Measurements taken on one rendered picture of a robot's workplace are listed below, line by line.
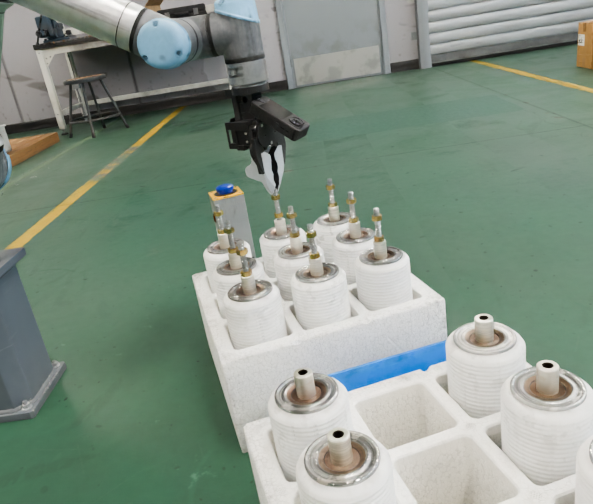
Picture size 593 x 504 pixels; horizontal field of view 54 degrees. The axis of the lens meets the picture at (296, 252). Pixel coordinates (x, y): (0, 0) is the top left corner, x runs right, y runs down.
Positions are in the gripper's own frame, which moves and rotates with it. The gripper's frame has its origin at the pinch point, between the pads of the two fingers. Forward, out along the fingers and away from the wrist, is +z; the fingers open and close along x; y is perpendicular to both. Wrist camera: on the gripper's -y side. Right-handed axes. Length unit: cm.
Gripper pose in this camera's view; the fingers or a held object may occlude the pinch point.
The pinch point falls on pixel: (276, 186)
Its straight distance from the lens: 117.1
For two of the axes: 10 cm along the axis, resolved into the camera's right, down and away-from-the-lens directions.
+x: -5.8, 3.9, -7.1
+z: 1.5, 9.2, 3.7
